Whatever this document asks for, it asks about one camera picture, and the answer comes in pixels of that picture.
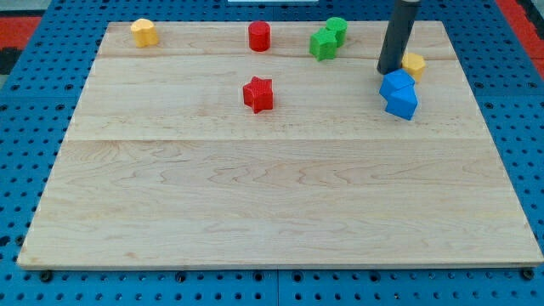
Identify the blue cube block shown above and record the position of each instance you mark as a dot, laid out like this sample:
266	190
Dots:
403	103

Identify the red cylinder block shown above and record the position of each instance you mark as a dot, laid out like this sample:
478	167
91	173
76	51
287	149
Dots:
259	33

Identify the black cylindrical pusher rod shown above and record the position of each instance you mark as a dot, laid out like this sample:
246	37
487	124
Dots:
397	35

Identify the yellow heart block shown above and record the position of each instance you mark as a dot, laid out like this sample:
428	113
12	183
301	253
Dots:
144	33

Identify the green star block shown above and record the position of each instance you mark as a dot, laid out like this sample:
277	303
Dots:
323	44

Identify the green cylinder block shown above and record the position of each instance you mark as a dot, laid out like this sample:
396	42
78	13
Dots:
339	26

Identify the yellow hexagon block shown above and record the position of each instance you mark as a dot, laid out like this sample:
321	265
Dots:
414	65

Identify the blue pentagon block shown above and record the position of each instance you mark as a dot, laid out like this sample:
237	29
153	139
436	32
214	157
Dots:
394	81

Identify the light wooden board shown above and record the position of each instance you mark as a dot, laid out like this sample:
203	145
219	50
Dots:
163	166

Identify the red star block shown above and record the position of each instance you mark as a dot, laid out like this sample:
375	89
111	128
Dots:
258	94

